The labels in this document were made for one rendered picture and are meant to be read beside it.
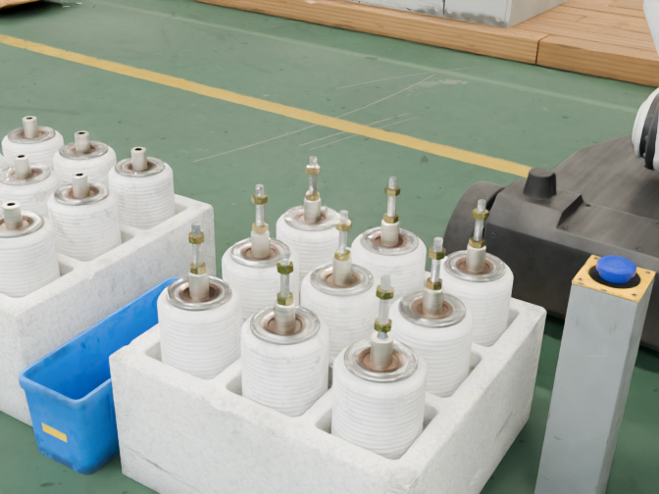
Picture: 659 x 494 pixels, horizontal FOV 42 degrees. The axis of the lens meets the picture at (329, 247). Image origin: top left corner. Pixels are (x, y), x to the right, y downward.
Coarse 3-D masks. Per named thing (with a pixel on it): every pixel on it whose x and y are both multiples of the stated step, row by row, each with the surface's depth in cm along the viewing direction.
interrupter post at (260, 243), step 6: (252, 234) 106; (258, 234) 106; (264, 234) 106; (252, 240) 106; (258, 240) 106; (264, 240) 106; (252, 246) 107; (258, 246) 106; (264, 246) 106; (252, 252) 107; (258, 252) 106; (264, 252) 107
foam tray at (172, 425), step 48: (144, 336) 103; (528, 336) 106; (144, 384) 98; (192, 384) 95; (240, 384) 99; (480, 384) 97; (528, 384) 113; (144, 432) 102; (192, 432) 97; (240, 432) 92; (288, 432) 89; (432, 432) 89; (480, 432) 99; (144, 480) 106; (192, 480) 100; (240, 480) 95; (288, 480) 91; (336, 480) 87; (384, 480) 83; (432, 480) 88; (480, 480) 105
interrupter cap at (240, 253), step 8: (248, 240) 110; (272, 240) 110; (280, 240) 110; (232, 248) 108; (240, 248) 108; (248, 248) 108; (272, 248) 109; (280, 248) 108; (288, 248) 108; (232, 256) 106; (240, 256) 106; (248, 256) 107; (272, 256) 107; (240, 264) 105; (248, 264) 104; (256, 264) 104; (264, 264) 104; (272, 264) 105
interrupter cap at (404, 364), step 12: (348, 348) 89; (360, 348) 89; (396, 348) 89; (408, 348) 89; (348, 360) 87; (360, 360) 88; (396, 360) 88; (408, 360) 88; (360, 372) 85; (372, 372) 86; (384, 372) 86; (396, 372) 86; (408, 372) 86
